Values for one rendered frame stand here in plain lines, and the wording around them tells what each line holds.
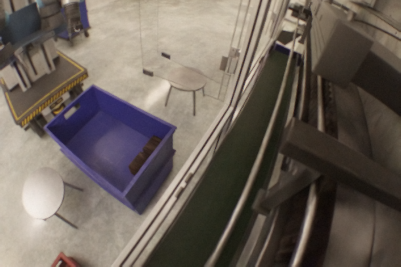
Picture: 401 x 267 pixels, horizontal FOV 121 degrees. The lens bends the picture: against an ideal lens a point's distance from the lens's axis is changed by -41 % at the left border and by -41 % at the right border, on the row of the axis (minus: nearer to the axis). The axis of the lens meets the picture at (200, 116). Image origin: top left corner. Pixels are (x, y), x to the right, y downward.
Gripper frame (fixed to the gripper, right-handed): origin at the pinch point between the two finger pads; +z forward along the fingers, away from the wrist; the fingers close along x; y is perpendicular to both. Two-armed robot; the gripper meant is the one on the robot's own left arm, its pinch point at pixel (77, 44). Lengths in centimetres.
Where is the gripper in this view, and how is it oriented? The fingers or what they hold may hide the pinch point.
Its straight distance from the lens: 101.5
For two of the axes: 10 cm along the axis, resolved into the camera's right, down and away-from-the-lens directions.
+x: 6.4, -4.3, 6.3
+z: 1.2, 8.7, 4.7
